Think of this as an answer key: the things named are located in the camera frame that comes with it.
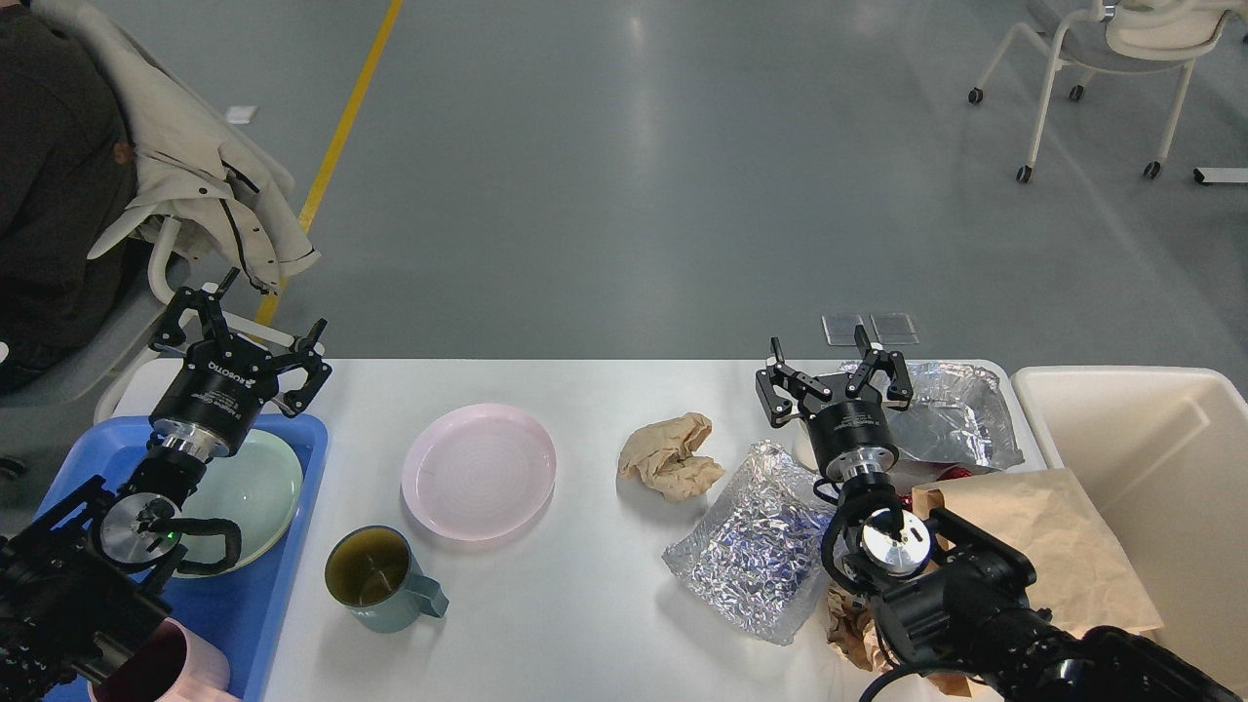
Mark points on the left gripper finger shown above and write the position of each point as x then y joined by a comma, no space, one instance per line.
169,333
300,354

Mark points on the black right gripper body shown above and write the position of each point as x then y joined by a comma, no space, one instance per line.
849,435

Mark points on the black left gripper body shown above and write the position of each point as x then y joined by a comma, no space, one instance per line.
216,396

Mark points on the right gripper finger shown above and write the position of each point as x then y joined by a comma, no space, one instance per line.
899,393
786,393

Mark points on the pink plate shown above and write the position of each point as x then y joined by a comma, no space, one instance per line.
479,472

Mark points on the teal mug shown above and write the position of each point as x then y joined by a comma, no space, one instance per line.
372,573

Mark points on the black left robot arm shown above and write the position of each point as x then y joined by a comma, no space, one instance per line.
82,584

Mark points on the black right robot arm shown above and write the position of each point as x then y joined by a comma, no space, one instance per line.
947,597

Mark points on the flat silver foil bag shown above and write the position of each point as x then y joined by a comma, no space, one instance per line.
958,417

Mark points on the floor socket plate right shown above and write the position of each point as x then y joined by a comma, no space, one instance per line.
895,329

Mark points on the floor socket plate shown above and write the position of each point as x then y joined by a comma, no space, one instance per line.
895,329
840,330

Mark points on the floor socket plate left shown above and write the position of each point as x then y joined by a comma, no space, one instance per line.
840,330

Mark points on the red crushed can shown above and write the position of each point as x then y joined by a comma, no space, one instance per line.
952,472

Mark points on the green plate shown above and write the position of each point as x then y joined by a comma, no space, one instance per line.
257,489

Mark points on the crumpled brown paper ball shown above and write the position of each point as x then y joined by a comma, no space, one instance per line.
663,456

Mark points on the crumpled silver foil tray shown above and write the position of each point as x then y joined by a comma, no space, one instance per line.
754,558

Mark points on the person in dark clothes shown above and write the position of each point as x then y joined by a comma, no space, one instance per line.
67,172

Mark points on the white floor plate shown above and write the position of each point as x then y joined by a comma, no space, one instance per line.
240,114

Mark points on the crumpled brown paper wad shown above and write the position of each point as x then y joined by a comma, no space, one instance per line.
853,632

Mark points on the blue plastic tray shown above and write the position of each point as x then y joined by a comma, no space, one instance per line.
241,612

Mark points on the brown paper bag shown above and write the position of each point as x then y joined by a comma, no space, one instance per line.
1083,575

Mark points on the pink mug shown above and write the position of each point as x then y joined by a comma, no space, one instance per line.
173,665

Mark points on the white plastic bin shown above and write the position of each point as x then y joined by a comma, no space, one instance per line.
1162,453

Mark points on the white table foot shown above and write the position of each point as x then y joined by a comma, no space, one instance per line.
1217,175

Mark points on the white chair right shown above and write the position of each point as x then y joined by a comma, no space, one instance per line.
1115,37

